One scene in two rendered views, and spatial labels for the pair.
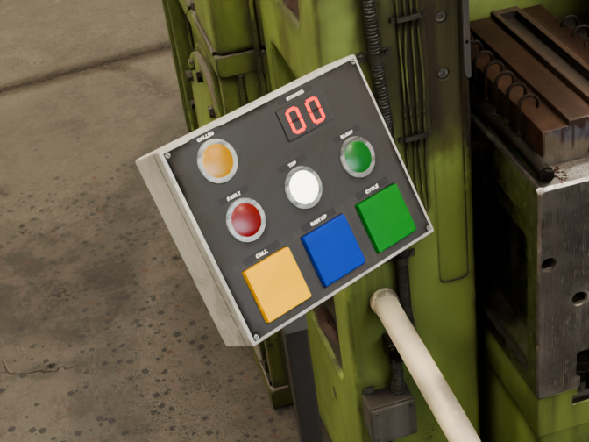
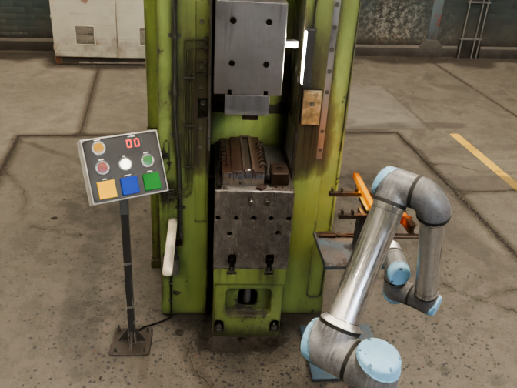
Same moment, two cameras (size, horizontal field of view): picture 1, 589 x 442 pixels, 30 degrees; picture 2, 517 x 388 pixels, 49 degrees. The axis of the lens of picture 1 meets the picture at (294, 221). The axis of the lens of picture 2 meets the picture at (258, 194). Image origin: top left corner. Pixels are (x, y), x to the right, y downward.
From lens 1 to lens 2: 1.26 m
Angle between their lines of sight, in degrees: 7
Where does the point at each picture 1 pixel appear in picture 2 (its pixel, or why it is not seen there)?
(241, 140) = (108, 144)
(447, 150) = (200, 174)
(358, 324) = (163, 229)
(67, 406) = (79, 249)
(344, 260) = (132, 188)
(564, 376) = (223, 262)
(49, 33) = (142, 118)
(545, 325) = (216, 240)
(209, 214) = (91, 162)
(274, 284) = (105, 188)
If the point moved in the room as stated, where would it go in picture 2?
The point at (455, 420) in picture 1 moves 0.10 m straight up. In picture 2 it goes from (167, 257) to (167, 239)
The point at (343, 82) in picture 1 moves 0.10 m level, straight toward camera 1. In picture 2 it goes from (149, 137) to (141, 145)
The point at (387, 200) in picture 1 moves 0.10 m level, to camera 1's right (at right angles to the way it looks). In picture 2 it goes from (153, 175) to (175, 178)
